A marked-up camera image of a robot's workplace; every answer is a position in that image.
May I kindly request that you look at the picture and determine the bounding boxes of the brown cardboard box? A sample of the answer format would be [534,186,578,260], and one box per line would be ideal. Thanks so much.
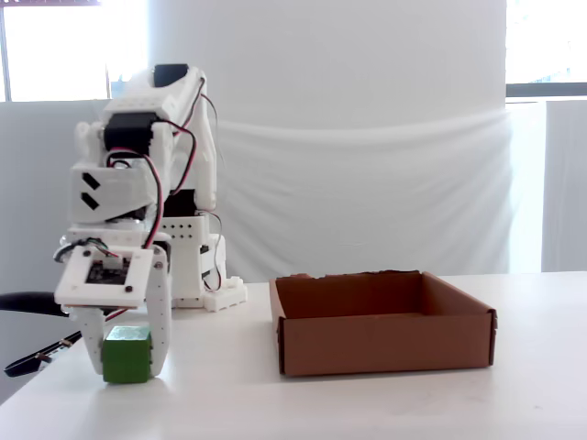
[268,269,499,379]

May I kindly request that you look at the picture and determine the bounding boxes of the red black wire bundle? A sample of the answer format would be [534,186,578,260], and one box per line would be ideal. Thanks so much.
[3,306,132,378]

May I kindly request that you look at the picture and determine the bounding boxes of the black table clamp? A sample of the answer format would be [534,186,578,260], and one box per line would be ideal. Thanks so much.
[0,291,63,317]

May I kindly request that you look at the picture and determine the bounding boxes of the narrow white partition panel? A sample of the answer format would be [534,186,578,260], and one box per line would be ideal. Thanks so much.
[540,98,587,274]

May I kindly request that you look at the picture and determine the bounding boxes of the white cloth backdrop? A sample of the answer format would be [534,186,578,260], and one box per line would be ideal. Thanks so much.
[119,0,549,281]

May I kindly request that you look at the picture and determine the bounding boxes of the green cube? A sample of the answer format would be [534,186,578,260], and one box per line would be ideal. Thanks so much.
[101,324,153,385]

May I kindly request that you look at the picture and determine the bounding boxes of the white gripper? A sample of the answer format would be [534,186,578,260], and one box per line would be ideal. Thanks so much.
[58,225,174,378]

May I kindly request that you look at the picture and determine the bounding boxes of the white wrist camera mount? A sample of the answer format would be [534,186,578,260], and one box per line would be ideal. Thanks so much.
[53,244,156,309]

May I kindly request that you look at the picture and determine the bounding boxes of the wide white partition panel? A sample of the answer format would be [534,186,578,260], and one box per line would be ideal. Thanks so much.
[0,98,148,299]

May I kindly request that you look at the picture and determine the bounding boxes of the red black servo cable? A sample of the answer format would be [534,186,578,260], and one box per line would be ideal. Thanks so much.
[172,121,199,192]
[105,147,165,251]
[201,213,227,292]

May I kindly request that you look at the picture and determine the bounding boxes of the dark horizontal window frame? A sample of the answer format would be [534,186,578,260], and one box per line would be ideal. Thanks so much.
[505,82,587,99]

